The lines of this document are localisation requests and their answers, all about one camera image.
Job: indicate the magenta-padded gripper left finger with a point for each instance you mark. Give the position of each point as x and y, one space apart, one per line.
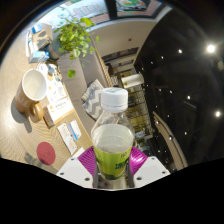
75 170

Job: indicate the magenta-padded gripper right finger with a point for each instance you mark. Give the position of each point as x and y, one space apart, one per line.
150 170

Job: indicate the clear green-labelled drink bottle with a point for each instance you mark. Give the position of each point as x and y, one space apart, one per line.
112 146

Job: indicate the flat round red coaster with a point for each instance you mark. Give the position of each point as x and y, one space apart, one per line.
46 153

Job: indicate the white printed pamphlets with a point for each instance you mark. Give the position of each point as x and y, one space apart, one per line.
70 135

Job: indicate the grey white chevron pillow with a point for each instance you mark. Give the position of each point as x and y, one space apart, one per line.
93 100

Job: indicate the tan ceramic mug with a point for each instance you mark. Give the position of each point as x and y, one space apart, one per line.
25 100

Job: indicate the clear drinking glass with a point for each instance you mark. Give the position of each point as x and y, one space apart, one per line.
53 72

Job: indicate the green potted plant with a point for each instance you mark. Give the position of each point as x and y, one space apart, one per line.
75 38

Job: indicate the group of ceiling lights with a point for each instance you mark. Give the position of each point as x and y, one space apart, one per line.
210 48

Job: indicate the tan printed table sign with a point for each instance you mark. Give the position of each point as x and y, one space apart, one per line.
41 38

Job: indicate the colourful window poster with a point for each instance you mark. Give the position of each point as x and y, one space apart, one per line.
136 5

